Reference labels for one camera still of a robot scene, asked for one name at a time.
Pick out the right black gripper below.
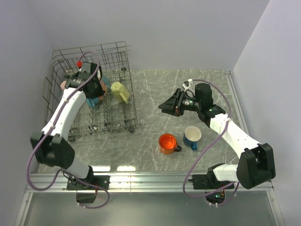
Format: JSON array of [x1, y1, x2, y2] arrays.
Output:
[[158, 88, 202, 117]]

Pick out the light blue yellow-inside mug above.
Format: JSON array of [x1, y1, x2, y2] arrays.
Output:
[[101, 76, 111, 89]]

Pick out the blue patterned mug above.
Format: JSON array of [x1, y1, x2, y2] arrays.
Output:
[[86, 98, 99, 108]]

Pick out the pale yellow mug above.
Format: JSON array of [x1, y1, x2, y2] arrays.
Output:
[[110, 82, 130, 104]]

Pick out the light pink mug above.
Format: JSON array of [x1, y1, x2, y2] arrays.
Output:
[[60, 81, 66, 91]]

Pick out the salmon pink mug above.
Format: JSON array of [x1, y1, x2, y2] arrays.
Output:
[[97, 70, 108, 101]]

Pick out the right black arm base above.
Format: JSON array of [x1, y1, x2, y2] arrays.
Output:
[[188, 172, 234, 190]]

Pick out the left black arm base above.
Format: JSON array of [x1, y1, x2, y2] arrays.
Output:
[[66, 175, 110, 191]]

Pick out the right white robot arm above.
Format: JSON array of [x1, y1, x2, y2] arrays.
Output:
[[159, 79, 276, 191]]

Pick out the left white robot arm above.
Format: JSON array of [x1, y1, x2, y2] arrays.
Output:
[[27, 62, 105, 189]]

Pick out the dark blue white-inside mug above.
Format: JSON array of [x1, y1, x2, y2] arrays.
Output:
[[183, 126, 202, 151]]

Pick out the orange enamel mug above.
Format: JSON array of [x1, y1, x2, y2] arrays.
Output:
[[158, 133, 182, 155]]

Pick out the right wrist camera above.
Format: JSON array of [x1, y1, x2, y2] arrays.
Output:
[[182, 79, 193, 91]]

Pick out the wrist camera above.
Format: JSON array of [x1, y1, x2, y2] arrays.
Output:
[[76, 61, 82, 69], [182, 79, 193, 91]]

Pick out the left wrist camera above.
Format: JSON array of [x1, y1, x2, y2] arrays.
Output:
[[76, 61, 82, 69]]

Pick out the grey wire dish rack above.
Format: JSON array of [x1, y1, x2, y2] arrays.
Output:
[[42, 41, 137, 141]]

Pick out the aluminium mounting rail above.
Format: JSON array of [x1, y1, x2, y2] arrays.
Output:
[[31, 171, 274, 194]]

